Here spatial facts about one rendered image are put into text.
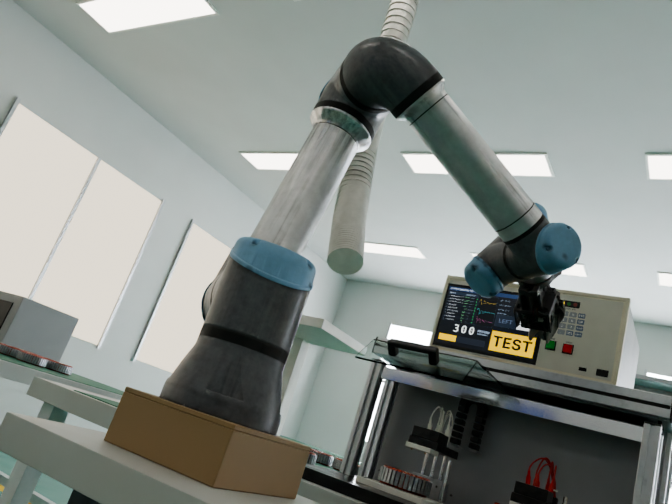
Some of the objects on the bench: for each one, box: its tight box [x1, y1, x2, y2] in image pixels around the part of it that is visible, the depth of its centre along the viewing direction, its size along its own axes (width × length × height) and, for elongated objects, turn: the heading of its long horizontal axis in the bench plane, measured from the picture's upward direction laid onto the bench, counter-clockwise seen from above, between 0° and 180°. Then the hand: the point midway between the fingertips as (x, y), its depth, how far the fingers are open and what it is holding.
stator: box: [378, 465, 432, 498], centre depth 124 cm, size 11×11×4 cm
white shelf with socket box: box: [276, 315, 365, 436], centre depth 217 cm, size 35×37×46 cm
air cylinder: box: [412, 472, 449, 504], centre depth 135 cm, size 5×8×6 cm
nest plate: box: [355, 475, 444, 504], centre depth 123 cm, size 15×15×1 cm
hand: (545, 333), depth 128 cm, fingers closed
